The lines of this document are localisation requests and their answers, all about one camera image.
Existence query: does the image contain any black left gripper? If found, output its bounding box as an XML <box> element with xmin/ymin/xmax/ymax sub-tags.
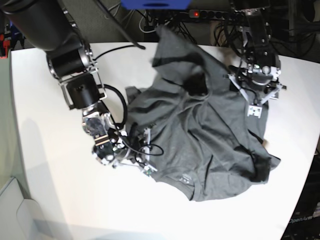
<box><xmin>235</xmin><ymin>67</ymin><xmax>279</xmax><ymax>98</ymax></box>

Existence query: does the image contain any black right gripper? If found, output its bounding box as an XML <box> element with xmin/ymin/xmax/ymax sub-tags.
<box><xmin>117</xmin><ymin>127</ymin><xmax>156</xmax><ymax>171</ymax></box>

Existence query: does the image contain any dark grey t-shirt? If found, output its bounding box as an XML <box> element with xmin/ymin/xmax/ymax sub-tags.
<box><xmin>126</xmin><ymin>26</ymin><xmax>280</xmax><ymax>202</ymax></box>

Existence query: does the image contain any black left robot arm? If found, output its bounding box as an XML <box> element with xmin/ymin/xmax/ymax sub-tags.
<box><xmin>230</xmin><ymin>0</ymin><xmax>282</xmax><ymax>106</ymax></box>

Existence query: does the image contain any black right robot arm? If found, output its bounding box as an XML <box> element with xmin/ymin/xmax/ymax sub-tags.
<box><xmin>0</xmin><ymin>0</ymin><xmax>155</xmax><ymax>172</ymax></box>

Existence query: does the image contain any black power strip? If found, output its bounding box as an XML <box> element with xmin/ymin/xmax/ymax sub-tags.
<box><xmin>188</xmin><ymin>9</ymin><xmax>230</xmax><ymax>20</ymax></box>

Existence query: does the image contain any grey tray corner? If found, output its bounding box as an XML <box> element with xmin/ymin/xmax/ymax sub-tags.
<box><xmin>0</xmin><ymin>177</ymin><xmax>47</xmax><ymax>240</ymax></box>

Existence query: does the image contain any blue box overhead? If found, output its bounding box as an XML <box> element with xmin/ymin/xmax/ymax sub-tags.
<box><xmin>120</xmin><ymin>0</ymin><xmax>191</xmax><ymax>10</ymax></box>

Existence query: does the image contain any red clamp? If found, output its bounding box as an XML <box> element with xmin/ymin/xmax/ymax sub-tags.
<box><xmin>0</xmin><ymin>33</ymin><xmax>11</xmax><ymax>59</ymax></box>

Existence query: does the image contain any white cable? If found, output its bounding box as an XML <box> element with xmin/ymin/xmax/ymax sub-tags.
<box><xmin>138</xmin><ymin>14</ymin><xmax>161</xmax><ymax>34</ymax></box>

